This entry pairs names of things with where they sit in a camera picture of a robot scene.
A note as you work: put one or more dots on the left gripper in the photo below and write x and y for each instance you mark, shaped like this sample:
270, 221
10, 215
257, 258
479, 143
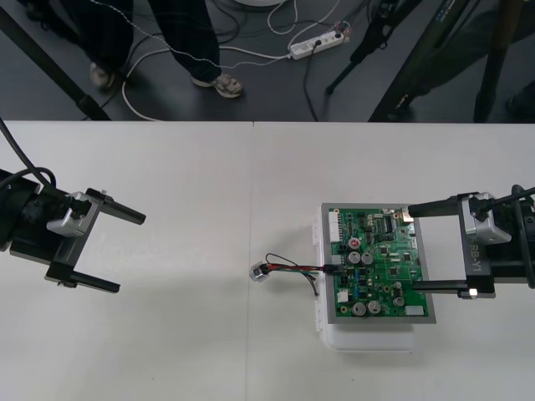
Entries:
69, 255

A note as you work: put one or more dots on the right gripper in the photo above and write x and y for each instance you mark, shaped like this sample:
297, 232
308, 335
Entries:
480, 267

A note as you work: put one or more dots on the milky plastic box with lid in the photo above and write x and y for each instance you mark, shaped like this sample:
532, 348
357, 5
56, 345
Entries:
368, 340

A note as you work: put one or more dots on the large black tripod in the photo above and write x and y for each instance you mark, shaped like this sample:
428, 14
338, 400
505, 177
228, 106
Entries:
418, 54

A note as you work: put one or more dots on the black stand leg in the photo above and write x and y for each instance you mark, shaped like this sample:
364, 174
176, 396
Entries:
42, 58

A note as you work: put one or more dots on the thin black tripod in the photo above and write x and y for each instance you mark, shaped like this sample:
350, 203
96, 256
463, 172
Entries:
363, 42

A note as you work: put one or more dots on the white power strip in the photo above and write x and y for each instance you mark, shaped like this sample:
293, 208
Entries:
317, 42

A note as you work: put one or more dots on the white round base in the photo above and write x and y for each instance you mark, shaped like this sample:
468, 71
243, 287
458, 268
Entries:
259, 2

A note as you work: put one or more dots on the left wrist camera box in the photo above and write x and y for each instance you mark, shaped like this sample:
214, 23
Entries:
62, 225

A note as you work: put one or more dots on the green circuit board grey frame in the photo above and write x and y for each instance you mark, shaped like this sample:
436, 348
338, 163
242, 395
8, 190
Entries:
376, 250

